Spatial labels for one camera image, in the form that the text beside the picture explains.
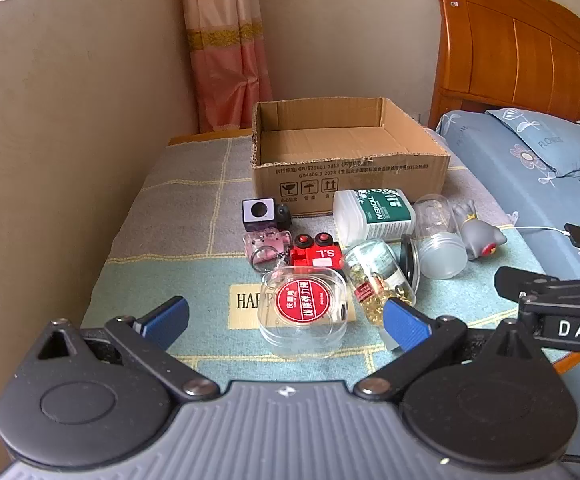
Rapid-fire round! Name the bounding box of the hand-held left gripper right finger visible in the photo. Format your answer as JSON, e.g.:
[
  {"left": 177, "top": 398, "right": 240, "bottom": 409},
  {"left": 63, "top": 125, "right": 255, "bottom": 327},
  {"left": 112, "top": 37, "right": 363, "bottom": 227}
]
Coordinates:
[{"left": 354, "top": 297, "right": 546, "bottom": 403}]

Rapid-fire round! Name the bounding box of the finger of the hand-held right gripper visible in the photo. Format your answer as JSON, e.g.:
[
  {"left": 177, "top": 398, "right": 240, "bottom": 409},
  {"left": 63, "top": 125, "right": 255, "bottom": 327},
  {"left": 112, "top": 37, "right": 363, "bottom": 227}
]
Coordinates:
[{"left": 494, "top": 266, "right": 580, "bottom": 303}]

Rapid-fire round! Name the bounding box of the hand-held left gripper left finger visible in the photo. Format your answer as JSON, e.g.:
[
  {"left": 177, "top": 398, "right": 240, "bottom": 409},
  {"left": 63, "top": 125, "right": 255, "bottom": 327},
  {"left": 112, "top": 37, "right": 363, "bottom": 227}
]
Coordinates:
[{"left": 34, "top": 296, "right": 221, "bottom": 404}]

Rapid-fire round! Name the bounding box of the grey animal figurine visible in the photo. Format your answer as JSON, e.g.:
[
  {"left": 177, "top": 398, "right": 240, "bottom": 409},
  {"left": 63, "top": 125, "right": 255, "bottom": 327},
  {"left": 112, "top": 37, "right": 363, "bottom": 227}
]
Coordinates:
[{"left": 450, "top": 200, "right": 509, "bottom": 261}]

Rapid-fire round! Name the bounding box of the clear plastic jar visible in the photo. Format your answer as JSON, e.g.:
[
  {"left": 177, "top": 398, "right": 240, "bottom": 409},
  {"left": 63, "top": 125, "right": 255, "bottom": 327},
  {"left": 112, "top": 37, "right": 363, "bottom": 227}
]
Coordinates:
[{"left": 412, "top": 193, "right": 469, "bottom": 281}]

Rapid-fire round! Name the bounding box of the clear round container red label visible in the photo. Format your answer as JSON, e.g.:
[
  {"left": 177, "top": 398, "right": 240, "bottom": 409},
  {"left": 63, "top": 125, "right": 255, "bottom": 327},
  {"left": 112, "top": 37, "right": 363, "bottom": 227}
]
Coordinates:
[{"left": 258, "top": 265, "right": 349, "bottom": 359}]

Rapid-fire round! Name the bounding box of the red toy truck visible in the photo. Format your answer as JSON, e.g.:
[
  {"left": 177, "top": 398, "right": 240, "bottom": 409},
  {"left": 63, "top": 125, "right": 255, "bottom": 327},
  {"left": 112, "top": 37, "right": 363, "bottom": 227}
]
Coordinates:
[{"left": 290, "top": 232, "right": 345, "bottom": 270}]

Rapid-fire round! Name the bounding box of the white bottle with green label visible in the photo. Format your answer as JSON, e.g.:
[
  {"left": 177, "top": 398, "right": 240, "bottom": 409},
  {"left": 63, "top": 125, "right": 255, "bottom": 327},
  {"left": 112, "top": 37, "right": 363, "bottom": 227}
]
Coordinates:
[{"left": 332, "top": 187, "right": 418, "bottom": 244}]

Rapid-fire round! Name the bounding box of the pink camera keychain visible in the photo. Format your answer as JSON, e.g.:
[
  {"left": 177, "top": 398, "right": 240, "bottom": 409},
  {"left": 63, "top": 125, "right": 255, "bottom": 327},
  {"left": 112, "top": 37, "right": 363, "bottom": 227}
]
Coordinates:
[{"left": 242, "top": 228, "right": 293, "bottom": 274}]

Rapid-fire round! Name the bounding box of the cardboard box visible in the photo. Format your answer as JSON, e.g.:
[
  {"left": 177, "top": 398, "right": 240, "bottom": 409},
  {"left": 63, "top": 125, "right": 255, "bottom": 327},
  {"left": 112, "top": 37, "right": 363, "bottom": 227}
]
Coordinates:
[{"left": 250, "top": 97, "right": 452, "bottom": 217}]

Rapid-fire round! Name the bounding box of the clear jar of yellow capsules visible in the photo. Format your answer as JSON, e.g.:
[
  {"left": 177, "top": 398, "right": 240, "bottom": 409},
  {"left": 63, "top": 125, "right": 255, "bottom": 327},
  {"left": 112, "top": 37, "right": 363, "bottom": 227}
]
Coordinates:
[{"left": 342, "top": 234, "right": 422, "bottom": 330}]

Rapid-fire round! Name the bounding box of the blue floral pillow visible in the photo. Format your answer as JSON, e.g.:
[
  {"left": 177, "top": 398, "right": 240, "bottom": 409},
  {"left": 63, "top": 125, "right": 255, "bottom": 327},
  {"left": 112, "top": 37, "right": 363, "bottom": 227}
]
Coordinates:
[
  {"left": 485, "top": 107, "right": 580, "bottom": 179},
  {"left": 434, "top": 109, "right": 580, "bottom": 283}
]

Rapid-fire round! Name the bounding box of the wooden bed headboard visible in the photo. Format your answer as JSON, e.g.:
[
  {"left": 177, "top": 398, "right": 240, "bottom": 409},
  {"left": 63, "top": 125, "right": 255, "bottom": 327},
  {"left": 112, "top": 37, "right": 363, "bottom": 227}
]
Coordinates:
[{"left": 428, "top": 0, "right": 580, "bottom": 124}]

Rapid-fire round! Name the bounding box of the pink curtain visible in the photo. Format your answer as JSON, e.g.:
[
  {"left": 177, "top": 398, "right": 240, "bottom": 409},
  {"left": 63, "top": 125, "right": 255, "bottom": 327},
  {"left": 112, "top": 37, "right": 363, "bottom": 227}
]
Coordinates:
[{"left": 178, "top": 0, "right": 274, "bottom": 134}]

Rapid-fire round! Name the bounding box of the white charging cable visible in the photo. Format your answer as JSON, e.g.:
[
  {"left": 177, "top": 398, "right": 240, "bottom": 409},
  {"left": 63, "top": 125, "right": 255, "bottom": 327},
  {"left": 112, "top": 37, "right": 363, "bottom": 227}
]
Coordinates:
[{"left": 511, "top": 225, "right": 572, "bottom": 237}]

